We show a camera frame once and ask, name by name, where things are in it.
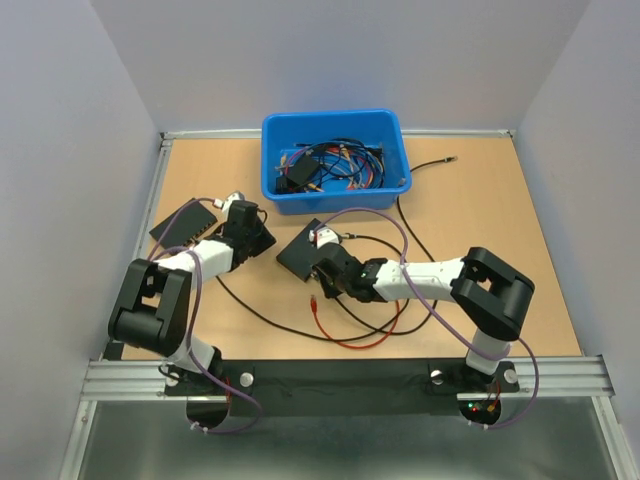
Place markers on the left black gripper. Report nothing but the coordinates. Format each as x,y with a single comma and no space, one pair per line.
267,240

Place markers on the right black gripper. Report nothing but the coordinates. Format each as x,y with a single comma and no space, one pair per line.
329,290

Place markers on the black network switch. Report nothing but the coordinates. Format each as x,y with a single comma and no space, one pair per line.
184,227
299,253

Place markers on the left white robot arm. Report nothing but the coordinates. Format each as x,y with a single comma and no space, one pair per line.
153,306

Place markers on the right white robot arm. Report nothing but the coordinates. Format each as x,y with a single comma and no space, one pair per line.
494,295

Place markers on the black power adapter in bin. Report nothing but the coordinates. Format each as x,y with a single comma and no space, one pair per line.
298,176

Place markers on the blue plastic bin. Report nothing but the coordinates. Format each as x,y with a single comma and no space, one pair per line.
362,157

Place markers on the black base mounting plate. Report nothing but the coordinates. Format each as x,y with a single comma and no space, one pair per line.
355,387

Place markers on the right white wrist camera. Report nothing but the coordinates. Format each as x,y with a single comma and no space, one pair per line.
322,236

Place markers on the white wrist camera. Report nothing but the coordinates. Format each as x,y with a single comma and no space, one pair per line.
224,205
322,236

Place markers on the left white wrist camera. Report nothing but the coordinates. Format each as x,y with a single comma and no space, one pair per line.
224,205

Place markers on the aluminium table edge rail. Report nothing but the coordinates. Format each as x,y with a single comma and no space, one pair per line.
142,241

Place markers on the front aluminium frame rail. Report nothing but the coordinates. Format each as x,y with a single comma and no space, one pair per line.
560,377

